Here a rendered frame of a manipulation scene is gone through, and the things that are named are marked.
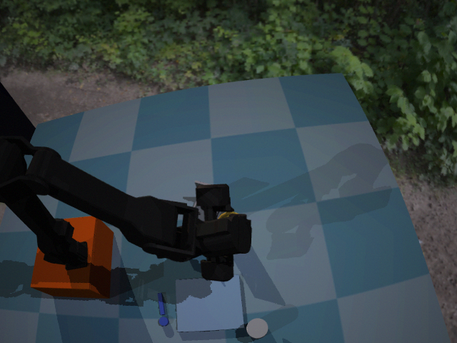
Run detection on olive-yellow round plate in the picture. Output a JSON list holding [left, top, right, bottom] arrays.
[[219, 212, 238, 219]]

